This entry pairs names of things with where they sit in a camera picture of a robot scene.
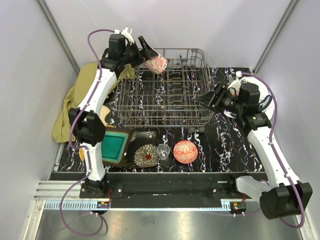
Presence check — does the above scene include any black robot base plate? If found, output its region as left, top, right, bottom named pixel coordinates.
left=79, top=171, right=258, bottom=209

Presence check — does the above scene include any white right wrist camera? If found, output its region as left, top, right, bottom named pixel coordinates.
left=228, top=71, right=243, bottom=88

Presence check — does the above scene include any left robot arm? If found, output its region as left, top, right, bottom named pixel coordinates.
left=68, top=33, right=159, bottom=198

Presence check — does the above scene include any woven bamboo basket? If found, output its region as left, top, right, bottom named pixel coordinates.
left=78, top=148, right=85, bottom=161

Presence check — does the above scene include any black floral square plate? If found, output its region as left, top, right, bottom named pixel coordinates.
left=123, top=131, right=158, bottom=168

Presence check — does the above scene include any cream round floral plate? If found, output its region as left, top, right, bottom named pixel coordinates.
left=99, top=105, right=112, bottom=126

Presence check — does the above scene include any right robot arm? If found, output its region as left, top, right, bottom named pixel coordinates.
left=196, top=82, right=313, bottom=221

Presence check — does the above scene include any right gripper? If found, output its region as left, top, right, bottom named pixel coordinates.
left=194, top=82, right=245, bottom=116

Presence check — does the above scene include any clear drinking glass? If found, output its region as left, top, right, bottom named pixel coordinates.
left=156, top=144, right=171, bottom=160

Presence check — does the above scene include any teal square ceramic dish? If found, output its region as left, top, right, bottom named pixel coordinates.
left=101, top=127, right=134, bottom=168

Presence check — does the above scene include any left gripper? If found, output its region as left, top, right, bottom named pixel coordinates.
left=120, top=36, right=158, bottom=68

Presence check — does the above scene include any grey wire dish rack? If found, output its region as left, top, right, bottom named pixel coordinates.
left=115, top=48, right=213, bottom=128

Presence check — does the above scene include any pink skull pattern mug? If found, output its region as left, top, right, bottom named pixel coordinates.
left=143, top=53, right=168, bottom=74

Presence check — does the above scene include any white printed t-shirt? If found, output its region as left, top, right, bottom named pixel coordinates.
left=227, top=76, right=275, bottom=120

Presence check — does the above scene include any red patterned bowl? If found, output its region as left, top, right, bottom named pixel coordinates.
left=173, top=140, right=199, bottom=164

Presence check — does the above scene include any olive green cloth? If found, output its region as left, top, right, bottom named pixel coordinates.
left=51, top=62, right=137, bottom=144

